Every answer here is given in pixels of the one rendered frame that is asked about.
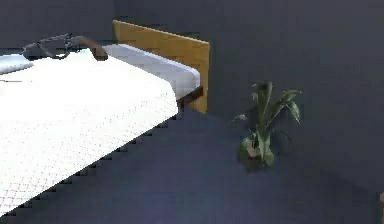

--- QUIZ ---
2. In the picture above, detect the white bed with wooden headboard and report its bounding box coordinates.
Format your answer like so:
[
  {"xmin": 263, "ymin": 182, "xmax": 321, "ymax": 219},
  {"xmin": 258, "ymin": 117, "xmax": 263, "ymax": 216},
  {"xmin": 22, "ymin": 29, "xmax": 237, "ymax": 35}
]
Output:
[{"xmin": 0, "ymin": 19, "xmax": 211, "ymax": 217}]

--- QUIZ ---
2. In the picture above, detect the white pillow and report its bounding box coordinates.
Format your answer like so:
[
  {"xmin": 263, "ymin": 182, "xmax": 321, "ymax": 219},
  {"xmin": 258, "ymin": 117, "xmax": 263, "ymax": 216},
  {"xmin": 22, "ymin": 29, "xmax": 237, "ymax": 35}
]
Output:
[{"xmin": 102, "ymin": 43, "xmax": 202, "ymax": 100}]

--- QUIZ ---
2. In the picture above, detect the green potted house plant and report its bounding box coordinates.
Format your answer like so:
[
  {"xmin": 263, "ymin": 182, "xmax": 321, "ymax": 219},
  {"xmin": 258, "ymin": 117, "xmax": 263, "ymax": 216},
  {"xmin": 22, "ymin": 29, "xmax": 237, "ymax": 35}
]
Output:
[{"xmin": 233, "ymin": 80, "xmax": 303, "ymax": 172}]

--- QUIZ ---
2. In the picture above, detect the pale blue pillow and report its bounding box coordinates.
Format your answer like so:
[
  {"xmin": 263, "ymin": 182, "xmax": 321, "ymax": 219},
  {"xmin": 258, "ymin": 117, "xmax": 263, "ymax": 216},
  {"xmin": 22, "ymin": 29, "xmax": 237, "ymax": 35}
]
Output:
[{"xmin": 0, "ymin": 53, "xmax": 34, "ymax": 75}]

